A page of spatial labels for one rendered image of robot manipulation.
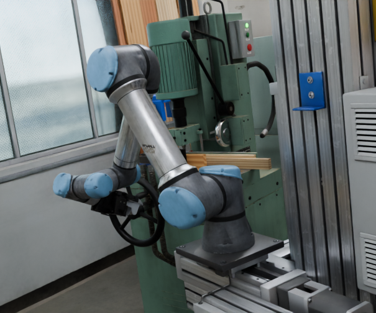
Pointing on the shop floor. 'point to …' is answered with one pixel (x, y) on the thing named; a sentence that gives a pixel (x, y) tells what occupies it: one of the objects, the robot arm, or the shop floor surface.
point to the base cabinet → (280, 228)
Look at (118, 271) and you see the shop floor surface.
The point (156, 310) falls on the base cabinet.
